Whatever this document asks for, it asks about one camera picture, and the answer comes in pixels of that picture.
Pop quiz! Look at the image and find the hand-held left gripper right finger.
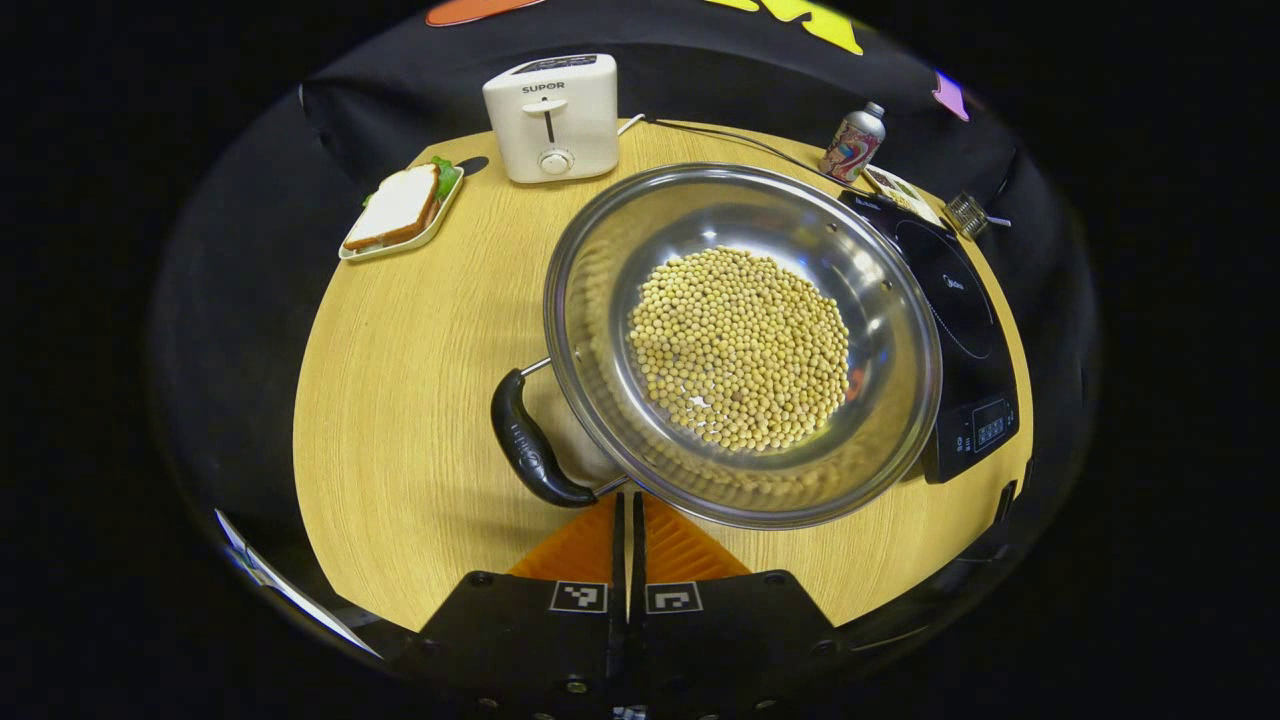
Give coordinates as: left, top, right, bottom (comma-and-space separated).
630, 490, 841, 720

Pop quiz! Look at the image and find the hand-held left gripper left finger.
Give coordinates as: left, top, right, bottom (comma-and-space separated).
420, 490, 629, 720

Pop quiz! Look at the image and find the pile of soybeans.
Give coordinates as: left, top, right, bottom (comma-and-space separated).
627, 246, 851, 453

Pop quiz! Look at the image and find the steel pot with black handles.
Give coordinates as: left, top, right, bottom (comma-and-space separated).
490, 163, 943, 531

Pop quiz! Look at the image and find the black induction cooktop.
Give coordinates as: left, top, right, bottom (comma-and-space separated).
840, 190, 1021, 485

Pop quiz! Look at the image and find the white sandwich tray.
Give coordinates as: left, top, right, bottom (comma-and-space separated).
338, 158, 466, 263

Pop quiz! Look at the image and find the lettuce sandwich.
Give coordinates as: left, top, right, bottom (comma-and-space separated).
343, 160, 463, 253

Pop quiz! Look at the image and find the white divided tray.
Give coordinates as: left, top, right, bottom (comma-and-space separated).
862, 165, 943, 227

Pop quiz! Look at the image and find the aluminium drink bottle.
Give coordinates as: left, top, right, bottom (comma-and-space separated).
820, 101, 887, 184

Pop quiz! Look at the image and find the white toaster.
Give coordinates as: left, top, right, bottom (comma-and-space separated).
482, 53, 621, 185

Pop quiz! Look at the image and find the black power cable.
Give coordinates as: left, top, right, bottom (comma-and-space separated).
640, 115, 871, 193

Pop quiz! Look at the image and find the wire utensil holder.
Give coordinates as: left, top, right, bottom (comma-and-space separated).
945, 192, 991, 241

